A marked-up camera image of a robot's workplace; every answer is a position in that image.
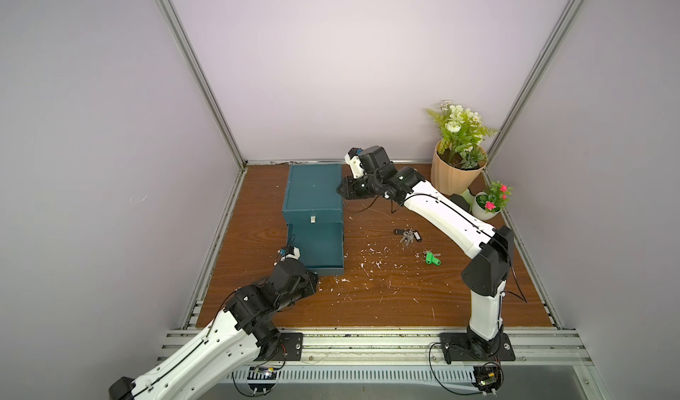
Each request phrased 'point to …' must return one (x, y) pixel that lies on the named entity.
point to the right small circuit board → (488, 378)
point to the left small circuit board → (261, 379)
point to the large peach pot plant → (460, 155)
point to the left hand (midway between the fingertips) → (323, 278)
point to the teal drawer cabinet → (311, 194)
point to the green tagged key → (430, 257)
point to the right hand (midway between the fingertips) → (338, 182)
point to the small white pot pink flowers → (488, 204)
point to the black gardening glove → (460, 202)
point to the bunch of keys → (409, 234)
